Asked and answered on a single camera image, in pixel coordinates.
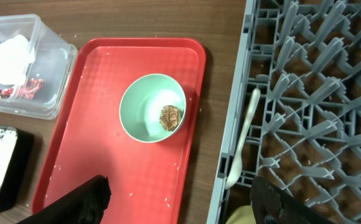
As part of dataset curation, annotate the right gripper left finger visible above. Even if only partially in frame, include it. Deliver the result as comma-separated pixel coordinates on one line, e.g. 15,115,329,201
18,175,111,224

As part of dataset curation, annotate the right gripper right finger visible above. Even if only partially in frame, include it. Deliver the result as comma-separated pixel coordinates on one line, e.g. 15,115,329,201
250,177,333,224

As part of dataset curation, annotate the yellow plastic cup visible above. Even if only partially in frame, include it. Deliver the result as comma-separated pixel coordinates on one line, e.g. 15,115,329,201
225,205,256,224

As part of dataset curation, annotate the white plastic spoon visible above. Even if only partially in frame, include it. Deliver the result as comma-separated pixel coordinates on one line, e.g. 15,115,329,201
225,88,261,190

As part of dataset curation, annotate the white rice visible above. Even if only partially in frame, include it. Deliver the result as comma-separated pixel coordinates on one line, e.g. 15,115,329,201
0,127,19,187

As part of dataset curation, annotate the mint green bowl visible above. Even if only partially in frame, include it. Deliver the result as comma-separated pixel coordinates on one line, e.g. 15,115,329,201
119,73,187,143

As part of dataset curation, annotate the brown walnut shell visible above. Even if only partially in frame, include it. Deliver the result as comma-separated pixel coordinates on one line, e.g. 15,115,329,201
159,105,181,131

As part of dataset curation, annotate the red snack wrapper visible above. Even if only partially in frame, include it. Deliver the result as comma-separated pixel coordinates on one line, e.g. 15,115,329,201
0,78,44,100

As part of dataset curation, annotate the white napkin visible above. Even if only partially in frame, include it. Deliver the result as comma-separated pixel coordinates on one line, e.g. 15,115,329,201
0,35,35,85

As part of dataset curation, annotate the black waste tray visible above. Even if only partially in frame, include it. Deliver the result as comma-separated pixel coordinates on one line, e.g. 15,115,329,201
0,125,34,213

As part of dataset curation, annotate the grey dishwasher rack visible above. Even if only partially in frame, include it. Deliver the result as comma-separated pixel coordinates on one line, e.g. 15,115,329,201
207,1,361,223

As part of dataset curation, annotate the red serving tray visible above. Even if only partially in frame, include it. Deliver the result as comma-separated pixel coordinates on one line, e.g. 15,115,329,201
32,38,206,223

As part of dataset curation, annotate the clear plastic bin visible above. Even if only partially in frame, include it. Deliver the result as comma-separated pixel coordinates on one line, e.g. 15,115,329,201
0,14,77,119

